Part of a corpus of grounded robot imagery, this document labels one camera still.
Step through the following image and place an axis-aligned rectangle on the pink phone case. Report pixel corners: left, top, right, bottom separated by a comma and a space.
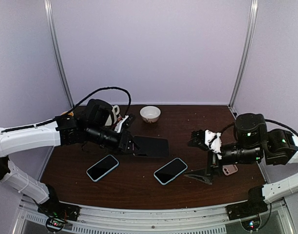
223, 164, 238, 176

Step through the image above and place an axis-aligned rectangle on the phone blue case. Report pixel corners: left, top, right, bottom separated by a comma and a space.
153, 157, 188, 186
86, 155, 119, 182

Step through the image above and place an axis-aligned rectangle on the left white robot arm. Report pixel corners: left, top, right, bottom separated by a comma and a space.
0, 99, 138, 216

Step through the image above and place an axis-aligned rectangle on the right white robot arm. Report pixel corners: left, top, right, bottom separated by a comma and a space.
184, 113, 298, 185

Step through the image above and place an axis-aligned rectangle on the red patterned coaster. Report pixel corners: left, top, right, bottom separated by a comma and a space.
112, 114, 122, 128

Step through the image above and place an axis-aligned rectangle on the white ceramic bowl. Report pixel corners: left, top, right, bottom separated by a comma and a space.
140, 106, 161, 123

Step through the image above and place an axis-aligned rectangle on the cream ribbed mug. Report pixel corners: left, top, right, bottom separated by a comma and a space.
105, 105, 120, 127

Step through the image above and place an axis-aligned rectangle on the white mug orange inside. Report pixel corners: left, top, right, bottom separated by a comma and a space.
61, 111, 74, 116

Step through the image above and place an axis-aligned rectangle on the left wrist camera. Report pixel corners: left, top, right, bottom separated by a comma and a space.
114, 114, 135, 133

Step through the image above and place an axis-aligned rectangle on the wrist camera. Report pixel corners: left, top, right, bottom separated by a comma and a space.
187, 129, 222, 159
114, 114, 135, 133

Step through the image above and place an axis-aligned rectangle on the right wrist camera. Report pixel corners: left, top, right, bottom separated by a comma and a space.
187, 129, 222, 159

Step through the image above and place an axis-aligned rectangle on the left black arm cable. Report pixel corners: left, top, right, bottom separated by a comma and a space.
0, 86, 132, 135

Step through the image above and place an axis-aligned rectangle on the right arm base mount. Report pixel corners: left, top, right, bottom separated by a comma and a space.
225, 198, 268, 233

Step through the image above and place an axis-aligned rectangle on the front aluminium rail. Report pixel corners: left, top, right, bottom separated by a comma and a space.
10, 196, 297, 234

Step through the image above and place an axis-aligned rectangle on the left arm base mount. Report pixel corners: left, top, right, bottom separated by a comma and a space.
34, 196, 80, 234

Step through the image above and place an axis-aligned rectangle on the right aluminium frame post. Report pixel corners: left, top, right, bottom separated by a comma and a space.
228, 0, 259, 111

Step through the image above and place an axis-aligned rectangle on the aluminium frame post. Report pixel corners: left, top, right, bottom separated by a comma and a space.
44, 0, 74, 107
228, 0, 259, 111

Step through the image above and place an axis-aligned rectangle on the left aluminium frame post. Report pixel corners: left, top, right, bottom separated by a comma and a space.
44, 0, 74, 107

